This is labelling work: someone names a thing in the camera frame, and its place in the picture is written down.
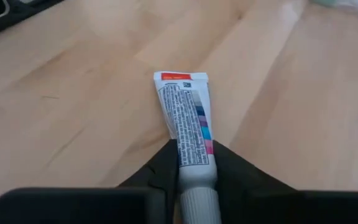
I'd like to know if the teal toothbrush in wrapper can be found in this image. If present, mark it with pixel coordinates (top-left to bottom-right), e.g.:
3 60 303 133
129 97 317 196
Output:
309 0 358 22

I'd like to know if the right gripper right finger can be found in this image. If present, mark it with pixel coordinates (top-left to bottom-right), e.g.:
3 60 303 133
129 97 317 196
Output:
213 139 295 224

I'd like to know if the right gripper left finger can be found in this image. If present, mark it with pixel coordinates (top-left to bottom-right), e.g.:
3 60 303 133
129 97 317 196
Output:
118 139 180 224

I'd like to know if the white toothpaste tube red crimp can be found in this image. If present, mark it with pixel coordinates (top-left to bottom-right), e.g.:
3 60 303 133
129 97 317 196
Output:
153 70 223 224

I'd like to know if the black table edge rail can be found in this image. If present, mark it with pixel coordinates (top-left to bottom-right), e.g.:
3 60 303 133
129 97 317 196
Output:
0 0 65 42

